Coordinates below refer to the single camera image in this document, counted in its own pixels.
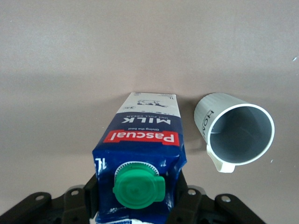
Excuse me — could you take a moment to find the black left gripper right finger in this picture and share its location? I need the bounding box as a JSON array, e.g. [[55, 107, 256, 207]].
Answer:
[[166, 172, 266, 224]]

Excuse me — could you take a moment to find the grey ribbed mug with lettering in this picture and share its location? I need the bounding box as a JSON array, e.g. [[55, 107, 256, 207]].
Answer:
[[193, 92, 276, 174]]

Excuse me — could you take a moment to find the blue Pascal milk carton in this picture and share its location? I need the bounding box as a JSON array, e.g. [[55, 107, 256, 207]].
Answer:
[[92, 91, 188, 224]]

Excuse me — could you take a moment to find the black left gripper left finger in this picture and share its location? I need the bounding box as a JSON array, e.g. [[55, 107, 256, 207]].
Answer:
[[0, 174, 99, 224]]

